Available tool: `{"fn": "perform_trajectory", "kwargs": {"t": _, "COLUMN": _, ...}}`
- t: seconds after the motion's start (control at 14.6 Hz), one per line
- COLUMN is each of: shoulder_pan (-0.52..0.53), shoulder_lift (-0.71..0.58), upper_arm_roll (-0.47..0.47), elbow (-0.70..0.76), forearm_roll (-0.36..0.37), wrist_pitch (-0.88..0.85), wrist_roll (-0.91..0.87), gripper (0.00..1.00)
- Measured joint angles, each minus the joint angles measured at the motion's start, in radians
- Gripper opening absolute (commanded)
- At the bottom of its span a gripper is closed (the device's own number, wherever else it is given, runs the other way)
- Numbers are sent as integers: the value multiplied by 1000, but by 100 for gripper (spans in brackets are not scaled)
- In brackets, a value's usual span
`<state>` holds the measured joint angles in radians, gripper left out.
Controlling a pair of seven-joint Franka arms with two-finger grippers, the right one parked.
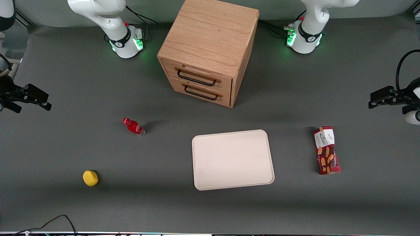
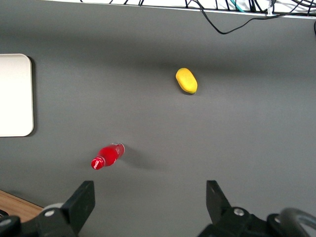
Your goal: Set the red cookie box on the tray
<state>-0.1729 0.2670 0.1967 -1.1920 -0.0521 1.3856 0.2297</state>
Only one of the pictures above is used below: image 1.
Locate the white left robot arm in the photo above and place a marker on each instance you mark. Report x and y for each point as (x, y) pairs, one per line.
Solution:
(310, 29)

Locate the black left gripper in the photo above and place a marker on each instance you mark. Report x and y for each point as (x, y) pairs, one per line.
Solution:
(404, 97)

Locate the wooden drawer cabinet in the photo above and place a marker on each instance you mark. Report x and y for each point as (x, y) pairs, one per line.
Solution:
(210, 36)

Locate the red cookie box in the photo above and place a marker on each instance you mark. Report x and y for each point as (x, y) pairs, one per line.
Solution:
(326, 150)

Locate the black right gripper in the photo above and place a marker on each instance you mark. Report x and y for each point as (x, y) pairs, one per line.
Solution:
(7, 92)

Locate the red soda bottle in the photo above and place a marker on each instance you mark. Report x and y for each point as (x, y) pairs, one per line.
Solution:
(133, 127)

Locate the wooden drawer front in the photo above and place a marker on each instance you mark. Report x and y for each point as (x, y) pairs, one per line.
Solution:
(226, 97)
(203, 70)

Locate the beige plastic tray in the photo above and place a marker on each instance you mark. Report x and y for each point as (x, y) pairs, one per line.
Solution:
(231, 160)

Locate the yellow lemon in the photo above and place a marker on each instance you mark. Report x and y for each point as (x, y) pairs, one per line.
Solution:
(90, 178)

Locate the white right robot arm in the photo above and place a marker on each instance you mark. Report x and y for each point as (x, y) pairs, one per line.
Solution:
(108, 19)

